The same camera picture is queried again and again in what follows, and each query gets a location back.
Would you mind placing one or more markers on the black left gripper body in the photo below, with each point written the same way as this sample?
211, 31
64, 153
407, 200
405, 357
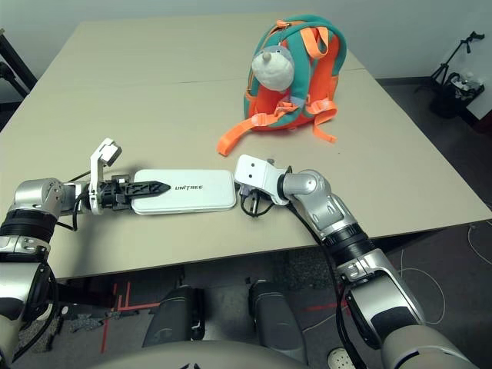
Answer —
111, 194

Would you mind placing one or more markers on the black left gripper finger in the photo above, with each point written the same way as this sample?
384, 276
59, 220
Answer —
148, 188

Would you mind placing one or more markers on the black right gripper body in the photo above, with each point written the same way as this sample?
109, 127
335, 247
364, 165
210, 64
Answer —
248, 194

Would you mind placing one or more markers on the white Unitree pencil case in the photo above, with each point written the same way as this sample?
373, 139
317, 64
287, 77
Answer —
200, 200

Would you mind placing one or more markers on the grey and white plush toy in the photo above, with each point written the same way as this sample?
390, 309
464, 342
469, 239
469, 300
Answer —
273, 69

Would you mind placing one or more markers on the orange and teal backpack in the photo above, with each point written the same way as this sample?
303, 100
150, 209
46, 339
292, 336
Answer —
326, 57

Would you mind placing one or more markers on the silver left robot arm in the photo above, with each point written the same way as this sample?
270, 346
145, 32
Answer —
34, 200

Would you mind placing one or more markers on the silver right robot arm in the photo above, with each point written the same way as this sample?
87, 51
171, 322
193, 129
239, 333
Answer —
346, 230

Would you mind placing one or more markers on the red floor tape lines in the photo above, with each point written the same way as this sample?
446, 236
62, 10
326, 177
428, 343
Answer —
123, 303

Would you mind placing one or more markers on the grey right robot leg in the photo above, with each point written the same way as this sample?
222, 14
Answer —
273, 319

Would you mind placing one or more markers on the grey robot leg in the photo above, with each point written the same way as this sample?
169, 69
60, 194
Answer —
173, 319
273, 319

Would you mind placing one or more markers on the grey carpet scrap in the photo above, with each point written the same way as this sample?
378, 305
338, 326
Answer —
84, 323

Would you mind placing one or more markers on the grey left robot leg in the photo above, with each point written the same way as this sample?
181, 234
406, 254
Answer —
173, 319

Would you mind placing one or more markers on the black metal stand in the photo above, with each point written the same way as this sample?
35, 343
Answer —
11, 73

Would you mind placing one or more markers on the beige robot torso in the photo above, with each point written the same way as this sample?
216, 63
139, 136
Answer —
192, 355

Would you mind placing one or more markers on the white perforated shoe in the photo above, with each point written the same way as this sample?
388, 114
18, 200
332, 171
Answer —
340, 359

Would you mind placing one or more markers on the black trash bin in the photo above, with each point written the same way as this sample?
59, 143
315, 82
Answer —
455, 100

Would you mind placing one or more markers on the black tripod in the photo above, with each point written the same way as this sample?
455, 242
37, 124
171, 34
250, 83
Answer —
457, 54

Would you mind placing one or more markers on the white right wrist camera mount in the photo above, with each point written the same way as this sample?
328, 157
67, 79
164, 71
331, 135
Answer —
255, 173

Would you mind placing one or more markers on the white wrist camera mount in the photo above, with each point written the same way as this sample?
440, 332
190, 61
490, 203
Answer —
98, 169
255, 173

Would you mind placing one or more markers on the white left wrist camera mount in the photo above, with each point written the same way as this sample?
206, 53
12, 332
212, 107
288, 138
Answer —
98, 169

